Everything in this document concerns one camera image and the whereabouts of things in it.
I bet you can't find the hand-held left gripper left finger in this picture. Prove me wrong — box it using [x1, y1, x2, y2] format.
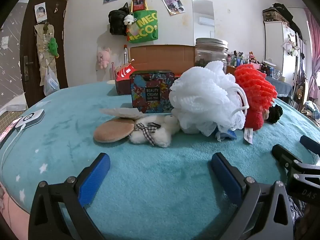
[28, 152, 111, 240]

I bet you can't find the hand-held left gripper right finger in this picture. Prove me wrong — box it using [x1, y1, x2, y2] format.
[210, 152, 294, 240]

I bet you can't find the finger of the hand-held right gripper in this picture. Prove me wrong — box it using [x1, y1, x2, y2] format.
[299, 135, 320, 153]
[272, 144, 320, 178]

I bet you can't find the black crochet scrunchie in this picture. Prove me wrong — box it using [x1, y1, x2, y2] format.
[265, 104, 283, 124]

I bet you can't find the white plush bunny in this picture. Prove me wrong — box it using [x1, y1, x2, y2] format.
[94, 115, 180, 148]

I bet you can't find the red knitted mesh ball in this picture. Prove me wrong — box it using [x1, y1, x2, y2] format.
[234, 64, 278, 110]

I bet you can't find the white mesh bath pouf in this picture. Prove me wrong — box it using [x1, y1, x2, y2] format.
[169, 61, 250, 137]

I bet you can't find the cardboard box with red lining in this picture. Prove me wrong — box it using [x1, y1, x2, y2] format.
[115, 44, 240, 95]

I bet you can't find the pile of clothes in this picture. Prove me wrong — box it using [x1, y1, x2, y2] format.
[301, 100, 320, 123]

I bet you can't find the teal fleece blanket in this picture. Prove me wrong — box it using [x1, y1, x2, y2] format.
[0, 81, 320, 240]

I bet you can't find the table with grey cloth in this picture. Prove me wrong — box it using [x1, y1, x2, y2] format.
[265, 75, 293, 98]

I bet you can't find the pink curtain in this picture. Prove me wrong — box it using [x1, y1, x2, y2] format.
[304, 7, 320, 100]

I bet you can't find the white charger device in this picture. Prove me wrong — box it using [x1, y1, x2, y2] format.
[15, 109, 45, 132]

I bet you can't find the smartphone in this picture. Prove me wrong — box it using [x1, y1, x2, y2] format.
[0, 119, 19, 143]

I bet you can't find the floral tin box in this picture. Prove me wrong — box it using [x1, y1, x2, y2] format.
[129, 70, 175, 113]

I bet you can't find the white wardrobe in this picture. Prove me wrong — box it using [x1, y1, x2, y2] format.
[264, 20, 306, 100]

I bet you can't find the clear plastic bag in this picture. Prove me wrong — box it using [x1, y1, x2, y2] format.
[44, 66, 60, 97]

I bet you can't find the row of cosmetic bottles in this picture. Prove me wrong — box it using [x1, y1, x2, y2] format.
[227, 50, 260, 68]

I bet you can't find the pink plush toy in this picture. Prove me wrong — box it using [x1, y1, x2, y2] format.
[97, 47, 112, 69]

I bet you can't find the large glass jar metal lid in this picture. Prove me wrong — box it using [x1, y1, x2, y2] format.
[194, 38, 229, 74]

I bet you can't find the dark suitcase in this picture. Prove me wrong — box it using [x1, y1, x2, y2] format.
[262, 3, 300, 23]

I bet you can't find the green plush toy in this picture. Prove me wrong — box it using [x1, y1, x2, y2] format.
[48, 37, 60, 59]

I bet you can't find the beige hanging organiser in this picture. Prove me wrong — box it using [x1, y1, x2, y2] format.
[34, 23, 60, 80]

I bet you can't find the dark brown door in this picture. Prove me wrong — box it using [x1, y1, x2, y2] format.
[19, 0, 69, 97]

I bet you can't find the black bag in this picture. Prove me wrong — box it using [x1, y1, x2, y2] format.
[108, 2, 130, 36]

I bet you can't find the green tote bag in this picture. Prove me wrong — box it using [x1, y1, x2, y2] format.
[127, 0, 159, 43]

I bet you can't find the photo card on door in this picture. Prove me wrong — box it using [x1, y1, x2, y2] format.
[35, 2, 48, 22]

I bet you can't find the red framed picture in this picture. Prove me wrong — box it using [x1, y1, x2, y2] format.
[132, 0, 145, 12]

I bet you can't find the white cable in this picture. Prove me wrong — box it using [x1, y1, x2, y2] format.
[0, 127, 25, 178]

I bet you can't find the wall mirror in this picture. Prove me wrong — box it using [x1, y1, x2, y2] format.
[192, 0, 216, 47]

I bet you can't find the wall photo print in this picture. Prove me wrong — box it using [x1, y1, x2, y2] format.
[162, 0, 185, 16]

